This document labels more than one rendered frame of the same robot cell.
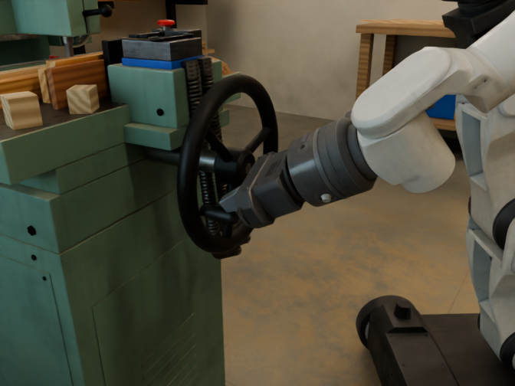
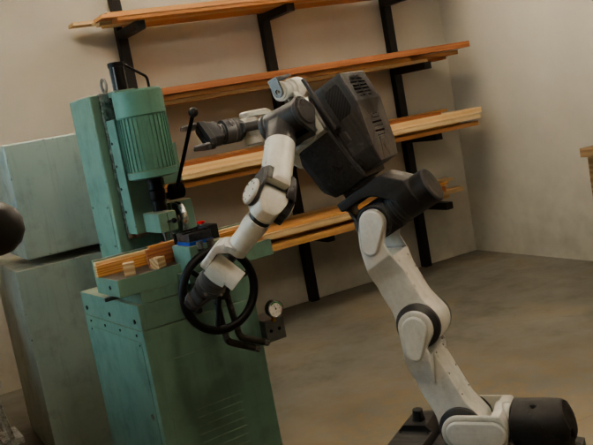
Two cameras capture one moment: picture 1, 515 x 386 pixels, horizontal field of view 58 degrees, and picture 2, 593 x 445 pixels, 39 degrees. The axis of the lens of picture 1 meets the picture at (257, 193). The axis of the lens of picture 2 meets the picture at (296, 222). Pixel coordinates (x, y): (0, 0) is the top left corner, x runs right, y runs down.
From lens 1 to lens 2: 2.15 m
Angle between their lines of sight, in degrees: 33
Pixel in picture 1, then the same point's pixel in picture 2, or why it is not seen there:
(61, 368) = (150, 398)
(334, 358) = not seen: outside the picture
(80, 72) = (161, 250)
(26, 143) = (127, 282)
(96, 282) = (163, 350)
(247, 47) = (509, 179)
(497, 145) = (374, 273)
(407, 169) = (220, 280)
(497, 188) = (390, 300)
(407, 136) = (212, 268)
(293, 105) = (569, 247)
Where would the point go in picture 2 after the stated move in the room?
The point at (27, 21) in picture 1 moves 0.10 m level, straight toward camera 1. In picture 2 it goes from (148, 226) to (141, 230)
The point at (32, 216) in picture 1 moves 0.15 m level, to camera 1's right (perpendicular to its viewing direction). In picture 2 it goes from (134, 314) to (169, 313)
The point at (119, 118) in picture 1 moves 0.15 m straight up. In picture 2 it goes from (174, 270) to (165, 227)
